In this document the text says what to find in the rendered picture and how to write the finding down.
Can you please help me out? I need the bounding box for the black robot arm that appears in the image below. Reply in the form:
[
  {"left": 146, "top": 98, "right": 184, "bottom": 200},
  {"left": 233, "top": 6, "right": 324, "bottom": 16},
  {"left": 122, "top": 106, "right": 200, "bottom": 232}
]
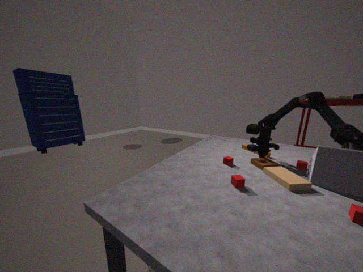
[{"left": 246, "top": 92, "right": 363, "bottom": 151}]

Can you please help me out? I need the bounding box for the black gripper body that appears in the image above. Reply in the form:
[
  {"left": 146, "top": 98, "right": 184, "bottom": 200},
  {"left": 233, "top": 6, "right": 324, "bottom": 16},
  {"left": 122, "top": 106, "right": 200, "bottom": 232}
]
[{"left": 247, "top": 136, "right": 280, "bottom": 151}]

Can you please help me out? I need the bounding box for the red cube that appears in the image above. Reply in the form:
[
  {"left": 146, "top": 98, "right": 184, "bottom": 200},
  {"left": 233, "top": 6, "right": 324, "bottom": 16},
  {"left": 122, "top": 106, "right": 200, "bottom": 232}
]
[
  {"left": 297, "top": 160, "right": 307, "bottom": 171},
  {"left": 223, "top": 156, "right": 233, "bottom": 166},
  {"left": 349, "top": 204, "right": 363, "bottom": 226},
  {"left": 231, "top": 175, "right": 246, "bottom": 188}
]

